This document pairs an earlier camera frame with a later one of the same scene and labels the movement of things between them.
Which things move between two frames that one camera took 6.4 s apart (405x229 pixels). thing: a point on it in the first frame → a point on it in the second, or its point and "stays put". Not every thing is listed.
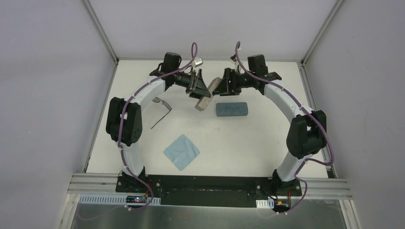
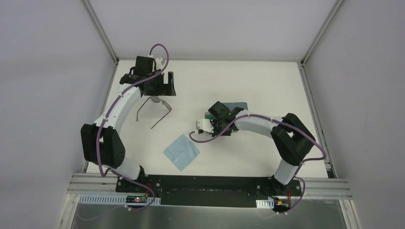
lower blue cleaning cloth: x=181 y=152 stays put
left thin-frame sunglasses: x=156 y=99 stays put
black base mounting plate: x=209 y=190 stays put
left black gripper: x=192 y=82 → x=164 y=85
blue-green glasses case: x=229 y=109 stays put
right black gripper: x=225 y=88 → x=214 y=122
